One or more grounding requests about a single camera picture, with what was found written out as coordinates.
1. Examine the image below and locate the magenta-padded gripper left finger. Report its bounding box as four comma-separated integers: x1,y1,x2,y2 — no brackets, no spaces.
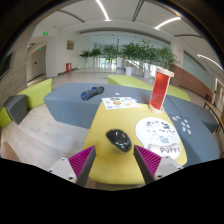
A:
46,145,98,188

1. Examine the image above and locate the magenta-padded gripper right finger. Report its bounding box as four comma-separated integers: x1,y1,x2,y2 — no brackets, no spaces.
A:
133,144,184,185

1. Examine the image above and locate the black computer mouse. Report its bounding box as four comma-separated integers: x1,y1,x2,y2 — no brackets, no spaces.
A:
105,128,133,153

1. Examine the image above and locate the white round printed mouse pad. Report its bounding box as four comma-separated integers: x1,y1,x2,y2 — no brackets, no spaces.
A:
134,116,183,160

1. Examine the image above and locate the grey upholstered bench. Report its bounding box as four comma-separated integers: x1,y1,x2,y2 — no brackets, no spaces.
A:
43,82,153,130
163,94,219,133
168,114,222,168

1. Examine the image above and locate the group of small stickers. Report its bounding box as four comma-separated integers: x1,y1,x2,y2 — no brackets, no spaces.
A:
171,114,193,135

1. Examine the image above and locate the yellow-green upholstered bench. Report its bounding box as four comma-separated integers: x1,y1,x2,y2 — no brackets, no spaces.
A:
166,84,192,102
107,74,154,92

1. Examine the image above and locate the grey upholstered seat block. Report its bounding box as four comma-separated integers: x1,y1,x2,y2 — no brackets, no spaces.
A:
3,94,28,125

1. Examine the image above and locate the white printed sticker sheet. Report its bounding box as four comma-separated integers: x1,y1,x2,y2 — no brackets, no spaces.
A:
101,96,141,111

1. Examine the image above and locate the dark blue folded umbrella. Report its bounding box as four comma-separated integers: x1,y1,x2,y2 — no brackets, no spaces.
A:
80,86,105,102

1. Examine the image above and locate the yellow-green upholstered sofa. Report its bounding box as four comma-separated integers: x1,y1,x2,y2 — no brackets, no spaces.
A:
0,78,53,128

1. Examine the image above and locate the group of potted green plants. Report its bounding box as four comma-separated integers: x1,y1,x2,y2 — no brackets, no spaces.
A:
79,40,178,79

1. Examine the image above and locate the group of ceiling strip lights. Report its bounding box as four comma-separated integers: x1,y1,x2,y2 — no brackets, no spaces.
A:
94,0,224,71

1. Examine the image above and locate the wooden bench with black frame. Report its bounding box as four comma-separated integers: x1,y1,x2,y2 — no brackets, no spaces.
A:
203,99,224,134

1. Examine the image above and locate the brass wall plaque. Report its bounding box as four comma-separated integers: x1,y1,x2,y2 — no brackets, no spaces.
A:
66,39,76,51

